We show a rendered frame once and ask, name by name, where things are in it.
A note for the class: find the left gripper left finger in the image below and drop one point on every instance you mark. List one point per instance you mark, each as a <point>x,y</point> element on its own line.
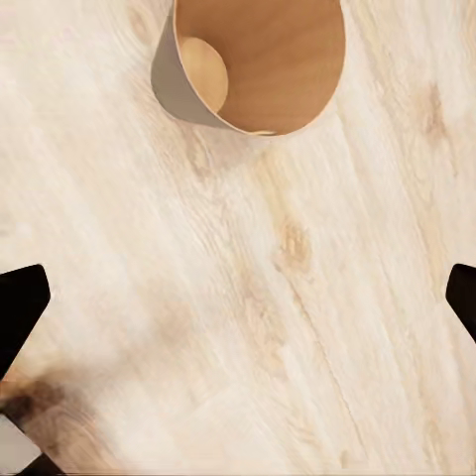
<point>24,294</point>

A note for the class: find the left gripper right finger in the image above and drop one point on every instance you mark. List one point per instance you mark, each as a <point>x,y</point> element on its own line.
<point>461,294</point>

